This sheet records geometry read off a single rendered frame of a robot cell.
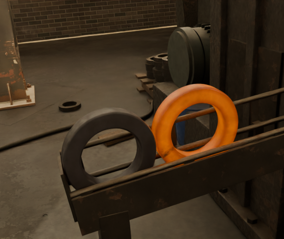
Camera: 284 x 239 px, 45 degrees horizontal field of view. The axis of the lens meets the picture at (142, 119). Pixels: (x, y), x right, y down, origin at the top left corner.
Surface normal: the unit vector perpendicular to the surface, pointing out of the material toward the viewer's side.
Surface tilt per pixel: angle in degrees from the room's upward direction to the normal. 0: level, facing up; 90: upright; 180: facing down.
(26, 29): 90
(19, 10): 90
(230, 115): 90
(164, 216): 0
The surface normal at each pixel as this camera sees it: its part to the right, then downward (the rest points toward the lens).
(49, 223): -0.07, -0.92
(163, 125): 0.29, 0.35
